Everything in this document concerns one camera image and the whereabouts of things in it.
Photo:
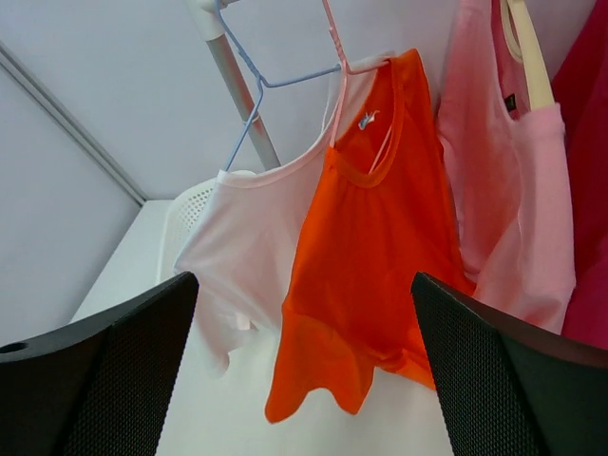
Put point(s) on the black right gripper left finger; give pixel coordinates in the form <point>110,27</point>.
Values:
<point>101,385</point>

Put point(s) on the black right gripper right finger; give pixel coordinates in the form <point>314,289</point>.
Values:
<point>507,387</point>

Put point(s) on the orange t shirt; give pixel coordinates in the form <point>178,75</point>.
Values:
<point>381,213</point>

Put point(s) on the cream wooden hanger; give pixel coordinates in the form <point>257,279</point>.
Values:
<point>522,41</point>

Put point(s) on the pink wire hanger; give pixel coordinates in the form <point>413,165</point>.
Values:
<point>345,72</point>

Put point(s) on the pale pink t shirt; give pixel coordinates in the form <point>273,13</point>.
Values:
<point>277,203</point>

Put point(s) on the crimson t shirt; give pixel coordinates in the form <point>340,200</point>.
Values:
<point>580,87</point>

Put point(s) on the white plastic basket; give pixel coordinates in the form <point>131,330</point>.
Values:
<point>190,214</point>

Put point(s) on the metal clothes rack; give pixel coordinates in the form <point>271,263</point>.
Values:
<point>213,32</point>

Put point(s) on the blue wire hanger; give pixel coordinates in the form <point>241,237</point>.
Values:
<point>256,81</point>

